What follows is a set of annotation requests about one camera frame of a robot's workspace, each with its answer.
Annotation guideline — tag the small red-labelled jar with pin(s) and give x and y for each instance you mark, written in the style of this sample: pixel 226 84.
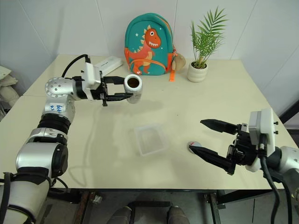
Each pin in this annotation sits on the small red-labelled jar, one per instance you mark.
pixel 136 95

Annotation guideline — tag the beige padded cloth bundle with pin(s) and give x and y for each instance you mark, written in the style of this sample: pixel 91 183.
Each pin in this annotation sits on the beige padded cloth bundle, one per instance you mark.
pixel 7 88

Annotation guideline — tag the dark grey rounded shape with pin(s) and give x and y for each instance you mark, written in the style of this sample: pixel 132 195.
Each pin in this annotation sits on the dark grey rounded shape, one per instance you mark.
pixel 121 215
pixel 178 215

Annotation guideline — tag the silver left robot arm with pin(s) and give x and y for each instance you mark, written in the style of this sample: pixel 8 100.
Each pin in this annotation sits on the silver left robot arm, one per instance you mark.
pixel 56 87

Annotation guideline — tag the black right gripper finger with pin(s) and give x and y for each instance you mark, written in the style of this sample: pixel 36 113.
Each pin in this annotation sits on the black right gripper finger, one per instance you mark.
pixel 219 126
pixel 215 157

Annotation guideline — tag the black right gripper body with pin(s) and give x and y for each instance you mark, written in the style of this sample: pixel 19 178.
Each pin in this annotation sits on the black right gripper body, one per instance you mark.
pixel 243 144

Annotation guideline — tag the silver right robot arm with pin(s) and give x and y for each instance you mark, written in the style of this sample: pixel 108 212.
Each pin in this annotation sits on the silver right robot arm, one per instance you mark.
pixel 289 159

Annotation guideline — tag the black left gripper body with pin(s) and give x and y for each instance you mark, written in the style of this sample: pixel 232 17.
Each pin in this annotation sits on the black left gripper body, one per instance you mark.
pixel 104 92

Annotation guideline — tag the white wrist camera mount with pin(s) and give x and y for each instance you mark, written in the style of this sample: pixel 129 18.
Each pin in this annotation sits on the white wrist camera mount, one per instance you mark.
pixel 266 130
pixel 92 75

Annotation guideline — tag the beige plush backpack charm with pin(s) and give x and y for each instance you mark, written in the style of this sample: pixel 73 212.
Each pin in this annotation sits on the beige plush backpack charm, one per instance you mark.
pixel 180 61

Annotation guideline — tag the green palm plant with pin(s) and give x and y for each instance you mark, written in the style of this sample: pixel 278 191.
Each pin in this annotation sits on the green palm plant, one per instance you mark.
pixel 206 38

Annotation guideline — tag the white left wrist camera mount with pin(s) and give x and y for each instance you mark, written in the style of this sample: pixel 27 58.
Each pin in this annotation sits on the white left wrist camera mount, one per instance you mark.
pixel 92 75

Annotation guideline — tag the white rectangular case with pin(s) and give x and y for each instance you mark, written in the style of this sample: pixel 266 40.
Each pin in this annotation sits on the white rectangular case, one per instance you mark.
pixel 111 64

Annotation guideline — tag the black slanted metal bar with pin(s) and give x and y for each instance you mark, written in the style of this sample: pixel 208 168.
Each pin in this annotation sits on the black slanted metal bar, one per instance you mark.
pixel 289 108

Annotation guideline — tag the small white round object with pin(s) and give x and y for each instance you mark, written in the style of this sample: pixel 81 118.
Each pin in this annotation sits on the small white round object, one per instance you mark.
pixel 192 144

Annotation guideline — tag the black metal table frame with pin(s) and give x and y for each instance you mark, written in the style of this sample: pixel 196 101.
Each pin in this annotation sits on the black metal table frame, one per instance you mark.
pixel 222 198

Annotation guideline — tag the white ribbed plant pot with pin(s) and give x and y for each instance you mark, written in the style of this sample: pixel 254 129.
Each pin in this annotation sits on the white ribbed plant pot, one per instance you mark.
pixel 197 73

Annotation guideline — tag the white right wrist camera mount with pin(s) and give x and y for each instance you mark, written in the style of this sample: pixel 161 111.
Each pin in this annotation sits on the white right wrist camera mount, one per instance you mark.
pixel 266 130

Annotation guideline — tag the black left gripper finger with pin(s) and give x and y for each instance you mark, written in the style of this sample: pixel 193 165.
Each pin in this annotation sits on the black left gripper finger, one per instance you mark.
pixel 114 80
pixel 119 96

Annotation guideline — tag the teal dinosaur backpack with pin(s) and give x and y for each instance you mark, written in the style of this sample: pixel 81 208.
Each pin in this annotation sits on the teal dinosaur backpack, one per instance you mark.
pixel 149 44

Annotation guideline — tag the clear plastic rectangular container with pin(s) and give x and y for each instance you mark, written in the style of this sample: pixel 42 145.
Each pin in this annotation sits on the clear plastic rectangular container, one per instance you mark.
pixel 151 140

